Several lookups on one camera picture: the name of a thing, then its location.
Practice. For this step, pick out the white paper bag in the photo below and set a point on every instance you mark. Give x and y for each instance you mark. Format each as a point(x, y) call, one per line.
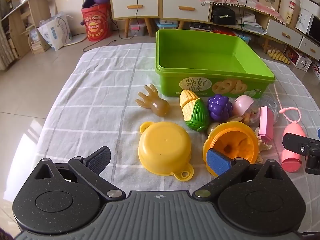
point(53, 32)

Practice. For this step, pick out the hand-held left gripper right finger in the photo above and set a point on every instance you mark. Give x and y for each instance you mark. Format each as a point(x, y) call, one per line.
point(218, 162)

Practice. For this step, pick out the small white cabinet drawer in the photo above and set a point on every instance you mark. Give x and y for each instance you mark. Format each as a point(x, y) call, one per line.
point(310, 48)

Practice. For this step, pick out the red printed bucket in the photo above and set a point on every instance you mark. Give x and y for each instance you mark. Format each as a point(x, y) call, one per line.
point(96, 22)

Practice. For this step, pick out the clear storage bin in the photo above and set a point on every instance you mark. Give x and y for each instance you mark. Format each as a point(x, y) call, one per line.
point(166, 26)

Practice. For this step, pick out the green plastic box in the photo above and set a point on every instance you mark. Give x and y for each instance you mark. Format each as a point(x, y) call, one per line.
point(200, 55)

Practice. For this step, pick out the toy corn cob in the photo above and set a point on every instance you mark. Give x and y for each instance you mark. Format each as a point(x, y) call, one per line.
point(192, 110)

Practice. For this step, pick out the yellow toy pot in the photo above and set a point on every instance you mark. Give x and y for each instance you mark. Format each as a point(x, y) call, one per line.
point(162, 150)

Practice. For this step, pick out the purple toy grapes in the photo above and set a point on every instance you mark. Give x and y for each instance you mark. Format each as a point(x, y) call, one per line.
point(220, 107)

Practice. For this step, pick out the brown rubber hand toy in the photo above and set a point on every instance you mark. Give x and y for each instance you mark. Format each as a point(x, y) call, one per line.
point(157, 106)

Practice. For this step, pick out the pink block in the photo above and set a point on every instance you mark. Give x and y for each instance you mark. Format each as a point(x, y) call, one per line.
point(266, 122)

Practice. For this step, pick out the black bag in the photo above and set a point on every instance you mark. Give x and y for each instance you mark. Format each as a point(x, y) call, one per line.
point(223, 16)

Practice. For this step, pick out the black microwave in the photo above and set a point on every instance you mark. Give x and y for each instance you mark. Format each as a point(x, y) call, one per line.
point(313, 28)

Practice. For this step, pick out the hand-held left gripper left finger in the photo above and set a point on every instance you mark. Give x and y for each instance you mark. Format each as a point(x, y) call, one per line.
point(100, 158)

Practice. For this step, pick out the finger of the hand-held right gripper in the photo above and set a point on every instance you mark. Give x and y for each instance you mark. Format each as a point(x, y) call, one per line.
point(297, 145)

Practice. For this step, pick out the pink capsule ball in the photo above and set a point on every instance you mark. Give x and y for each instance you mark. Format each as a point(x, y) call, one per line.
point(243, 105)

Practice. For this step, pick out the wooden shelf unit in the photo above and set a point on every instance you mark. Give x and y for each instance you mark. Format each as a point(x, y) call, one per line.
point(30, 12)

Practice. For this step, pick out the printed cardboard box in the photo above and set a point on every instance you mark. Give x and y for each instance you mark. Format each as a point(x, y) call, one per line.
point(298, 57)

